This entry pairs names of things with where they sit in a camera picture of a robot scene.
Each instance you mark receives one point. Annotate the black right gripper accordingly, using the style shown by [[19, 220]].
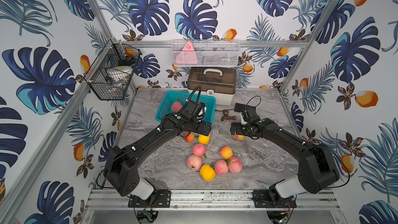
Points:
[[237, 129]]

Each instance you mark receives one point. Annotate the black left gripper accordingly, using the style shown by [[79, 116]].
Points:
[[201, 128]]

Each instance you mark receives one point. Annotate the pink peach with leaf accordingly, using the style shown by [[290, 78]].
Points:
[[176, 107]]

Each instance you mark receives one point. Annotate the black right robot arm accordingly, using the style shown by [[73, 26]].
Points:
[[317, 168]]

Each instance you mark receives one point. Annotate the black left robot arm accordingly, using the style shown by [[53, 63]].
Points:
[[121, 169]]

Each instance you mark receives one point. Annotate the white bowl in basket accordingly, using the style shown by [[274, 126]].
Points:
[[119, 73]]

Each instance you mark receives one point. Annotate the small red orange peach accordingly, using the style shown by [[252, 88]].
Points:
[[189, 137]]

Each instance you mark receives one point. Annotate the maroon brass faucet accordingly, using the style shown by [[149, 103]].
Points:
[[226, 116]]

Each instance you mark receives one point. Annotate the black battery box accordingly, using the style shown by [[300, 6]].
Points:
[[243, 108]]

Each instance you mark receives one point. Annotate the orange yellow peach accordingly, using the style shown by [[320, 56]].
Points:
[[226, 152]]

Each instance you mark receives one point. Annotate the yellow peach front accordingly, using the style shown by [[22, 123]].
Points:
[[207, 172]]

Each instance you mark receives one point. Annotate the white brown storage box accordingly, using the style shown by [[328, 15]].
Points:
[[219, 82]]

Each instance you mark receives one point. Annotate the pink triangle item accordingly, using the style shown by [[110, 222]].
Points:
[[187, 56]]

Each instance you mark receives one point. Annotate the clear wall shelf basket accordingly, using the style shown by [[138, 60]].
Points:
[[216, 53]]

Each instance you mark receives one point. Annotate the black wire wall basket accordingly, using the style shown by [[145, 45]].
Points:
[[111, 55]]

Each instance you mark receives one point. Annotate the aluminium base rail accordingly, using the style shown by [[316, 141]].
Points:
[[203, 200]]

